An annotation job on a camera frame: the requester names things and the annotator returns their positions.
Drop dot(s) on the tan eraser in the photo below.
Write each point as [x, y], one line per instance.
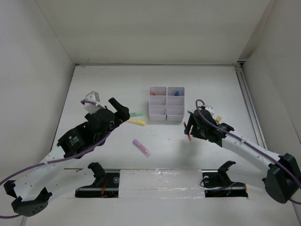
[218, 119]

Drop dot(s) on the pink highlighter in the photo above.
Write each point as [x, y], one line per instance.
[142, 148]

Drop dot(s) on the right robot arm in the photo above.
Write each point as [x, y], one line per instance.
[281, 174]

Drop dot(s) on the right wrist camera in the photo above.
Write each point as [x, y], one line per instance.
[210, 110]

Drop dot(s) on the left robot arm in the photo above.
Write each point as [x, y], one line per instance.
[31, 187]

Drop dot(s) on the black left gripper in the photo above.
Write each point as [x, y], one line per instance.
[122, 113]

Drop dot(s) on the white six-compartment organizer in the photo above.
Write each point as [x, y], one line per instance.
[165, 106]

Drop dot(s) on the yellow highlighter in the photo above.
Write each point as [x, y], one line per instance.
[136, 122]

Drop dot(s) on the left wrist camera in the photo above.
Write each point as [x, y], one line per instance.
[92, 102]

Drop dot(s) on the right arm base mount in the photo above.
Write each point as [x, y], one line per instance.
[217, 184]

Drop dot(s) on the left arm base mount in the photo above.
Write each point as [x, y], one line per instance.
[105, 184]

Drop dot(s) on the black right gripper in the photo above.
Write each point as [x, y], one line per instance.
[194, 133]

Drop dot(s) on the aluminium rail right side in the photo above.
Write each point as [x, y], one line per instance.
[249, 104]

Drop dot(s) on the green highlighter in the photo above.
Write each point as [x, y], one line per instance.
[136, 114]

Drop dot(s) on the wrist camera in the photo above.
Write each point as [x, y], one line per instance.
[92, 102]
[210, 110]

